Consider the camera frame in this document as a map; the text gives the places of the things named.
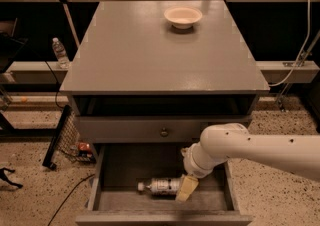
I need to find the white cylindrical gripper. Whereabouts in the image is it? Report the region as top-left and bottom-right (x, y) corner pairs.
(176, 143), (227, 202)

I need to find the plastic tea bottle white cap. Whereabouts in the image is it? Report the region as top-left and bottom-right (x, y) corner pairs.
(137, 178), (182, 196)

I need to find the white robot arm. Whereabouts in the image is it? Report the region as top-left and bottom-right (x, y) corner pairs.
(176, 123), (320, 202)

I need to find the round metal drawer knob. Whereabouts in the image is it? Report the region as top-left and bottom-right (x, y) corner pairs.
(160, 128), (169, 137)

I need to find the closed grey top drawer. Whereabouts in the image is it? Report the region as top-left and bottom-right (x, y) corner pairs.
(74, 116), (252, 143)

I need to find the open grey middle drawer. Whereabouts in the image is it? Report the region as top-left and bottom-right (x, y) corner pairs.
(76, 143), (253, 226)

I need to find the grey wooden drawer cabinet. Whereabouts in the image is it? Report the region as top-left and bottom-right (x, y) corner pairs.
(59, 0), (270, 226)

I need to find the clear water bottle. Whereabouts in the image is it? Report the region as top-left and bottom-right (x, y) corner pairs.
(52, 37), (70, 69)

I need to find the white paper bowl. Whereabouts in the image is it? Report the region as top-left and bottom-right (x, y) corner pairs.
(164, 7), (202, 29)

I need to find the black object on floor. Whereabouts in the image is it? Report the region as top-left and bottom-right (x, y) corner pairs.
(0, 167), (24, 190)

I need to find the black floor cable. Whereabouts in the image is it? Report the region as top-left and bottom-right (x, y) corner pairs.
(46, 173), (96, 226)

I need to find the black wire mesh rack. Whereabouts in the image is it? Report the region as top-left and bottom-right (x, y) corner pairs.
(42, 105), (95, 170)

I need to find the white cable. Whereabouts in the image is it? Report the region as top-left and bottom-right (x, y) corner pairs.
(268, 0), (312, 88)

